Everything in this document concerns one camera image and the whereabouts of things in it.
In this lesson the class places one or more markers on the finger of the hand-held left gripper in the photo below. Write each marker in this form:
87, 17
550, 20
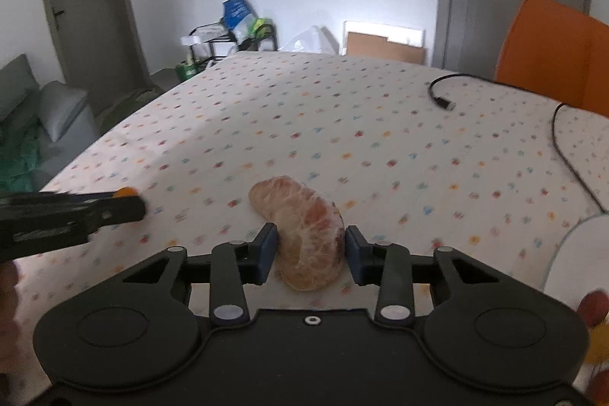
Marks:
121, 211

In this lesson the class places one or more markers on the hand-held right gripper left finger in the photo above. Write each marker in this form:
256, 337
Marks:
265, 254

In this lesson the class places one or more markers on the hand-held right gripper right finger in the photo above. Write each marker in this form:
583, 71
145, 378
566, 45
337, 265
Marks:
358, 254

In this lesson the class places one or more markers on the small mandarin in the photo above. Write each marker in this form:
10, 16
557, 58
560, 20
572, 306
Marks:
125, 192

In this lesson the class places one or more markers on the white plate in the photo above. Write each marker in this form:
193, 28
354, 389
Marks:
580, 254

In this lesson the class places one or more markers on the red plum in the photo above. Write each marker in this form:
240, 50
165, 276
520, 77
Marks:
594, 308

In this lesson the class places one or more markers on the person's left hand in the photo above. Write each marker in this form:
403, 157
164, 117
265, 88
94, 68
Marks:
6, 292

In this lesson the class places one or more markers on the teal patterned blanket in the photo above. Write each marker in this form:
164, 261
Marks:
19, 154

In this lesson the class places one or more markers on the grey sofa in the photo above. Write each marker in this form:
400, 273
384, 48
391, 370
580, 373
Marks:
62, 111

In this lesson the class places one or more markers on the floral tablecloth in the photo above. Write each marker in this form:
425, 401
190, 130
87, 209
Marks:
333, 125

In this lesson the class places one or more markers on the green box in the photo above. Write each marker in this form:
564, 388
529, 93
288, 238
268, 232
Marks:
186, 70

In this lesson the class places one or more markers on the black metal rack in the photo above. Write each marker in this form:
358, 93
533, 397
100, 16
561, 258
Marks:
223, 49

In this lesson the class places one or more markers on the cardboard sheet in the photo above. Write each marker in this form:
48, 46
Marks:
385, 49

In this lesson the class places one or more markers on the grey-brown interior door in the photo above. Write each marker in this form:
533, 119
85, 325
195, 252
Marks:
90, 6

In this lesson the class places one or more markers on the clear plastic bag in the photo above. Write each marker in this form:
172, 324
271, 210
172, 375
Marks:
311, 39

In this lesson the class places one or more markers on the green packet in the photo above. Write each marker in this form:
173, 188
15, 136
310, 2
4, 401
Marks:
262, 28

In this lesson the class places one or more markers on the white framed board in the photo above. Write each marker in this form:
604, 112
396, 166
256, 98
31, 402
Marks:
380, 28

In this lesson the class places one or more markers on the blue plastic bag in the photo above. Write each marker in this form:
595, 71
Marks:
237, 13

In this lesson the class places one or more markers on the orange chair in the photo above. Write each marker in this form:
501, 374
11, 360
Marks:
552, 49

